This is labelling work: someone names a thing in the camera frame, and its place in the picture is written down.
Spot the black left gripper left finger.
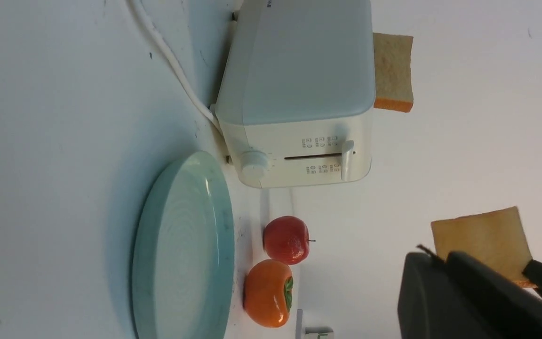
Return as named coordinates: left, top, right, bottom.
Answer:
left=398, top=245, right=542, bottom=339

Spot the toast slice taken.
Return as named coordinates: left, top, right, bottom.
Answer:
left=431, top=206, right=536, bottom=288
left=374, top=32, right=414, bottom=113

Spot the white two-slot toaster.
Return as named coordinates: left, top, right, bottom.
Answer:
left=215, top=0, right=376, bottom=189

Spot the small white grey object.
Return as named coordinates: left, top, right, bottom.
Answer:
left=295, top=309, right=335, bottom=339

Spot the red apple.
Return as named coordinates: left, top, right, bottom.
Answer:
left=263, top=215, right=316, bottom=266

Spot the orange persimmon with green leaf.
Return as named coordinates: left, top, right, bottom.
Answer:
left=243, top=259, right=294, bottom=328

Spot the light blue round plate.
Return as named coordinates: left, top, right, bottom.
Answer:
left=131, top=152, right=235, bottom=339

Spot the white toaster power cord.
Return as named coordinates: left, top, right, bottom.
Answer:
left=128, top=0, right=223, bottom=135

